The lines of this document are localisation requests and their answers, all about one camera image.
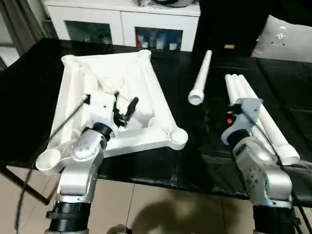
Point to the small yellow tag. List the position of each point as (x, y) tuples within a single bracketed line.
[(229, 47)]

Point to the white plastic table leg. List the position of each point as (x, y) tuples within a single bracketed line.
[(251, 109), (235, 90), (201, 78), (273, 129)]

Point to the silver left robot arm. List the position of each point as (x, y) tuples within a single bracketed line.
[(80, 180)]

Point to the grey cushion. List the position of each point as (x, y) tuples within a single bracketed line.
[(285, 39)]

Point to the grey curtain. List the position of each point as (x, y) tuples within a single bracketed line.
[(19, 24)]

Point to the white glass-door cabinet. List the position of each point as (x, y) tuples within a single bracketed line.
[(117, 24)]

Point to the black metal frame leg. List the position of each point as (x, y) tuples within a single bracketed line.
[(24, 183)]

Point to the dark items on cabinet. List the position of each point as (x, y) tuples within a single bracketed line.
[(163, 2)]

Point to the black table mat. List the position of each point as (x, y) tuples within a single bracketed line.
[(29, 92)]

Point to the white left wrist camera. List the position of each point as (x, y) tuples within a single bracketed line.
[(101, 112)]

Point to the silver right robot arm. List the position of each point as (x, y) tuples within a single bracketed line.
[(261, 180)]

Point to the white plastic table top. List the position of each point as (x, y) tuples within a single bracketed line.
[(117, 78)]

